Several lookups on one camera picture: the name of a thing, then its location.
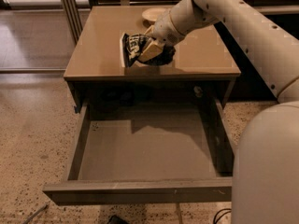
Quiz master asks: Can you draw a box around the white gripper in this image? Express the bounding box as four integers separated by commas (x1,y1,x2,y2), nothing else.
137,9,185,63

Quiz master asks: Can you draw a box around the blue kettle chip bag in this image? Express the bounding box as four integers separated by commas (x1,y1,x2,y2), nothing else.
120,34,176,68

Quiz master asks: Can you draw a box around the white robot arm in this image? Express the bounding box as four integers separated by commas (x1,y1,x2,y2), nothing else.
147,0,299,224

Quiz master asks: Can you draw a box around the grey drawer cabinet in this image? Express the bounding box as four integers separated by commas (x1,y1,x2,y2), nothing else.
64,6,240,108

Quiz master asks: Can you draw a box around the open grey top drawer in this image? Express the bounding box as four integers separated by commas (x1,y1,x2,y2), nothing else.
43,96,234,205

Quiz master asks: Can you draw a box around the white ceramic bowl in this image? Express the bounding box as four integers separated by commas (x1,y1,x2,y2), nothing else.
142,7,166,24

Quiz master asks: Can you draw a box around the black object on floor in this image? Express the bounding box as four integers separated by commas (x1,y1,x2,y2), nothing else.
107,216,129,224

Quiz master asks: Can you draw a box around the grey metal rod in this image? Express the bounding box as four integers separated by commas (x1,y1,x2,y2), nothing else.
22,203,49,224

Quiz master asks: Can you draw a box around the black cable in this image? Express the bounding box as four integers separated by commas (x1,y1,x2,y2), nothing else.
212,208,233,224

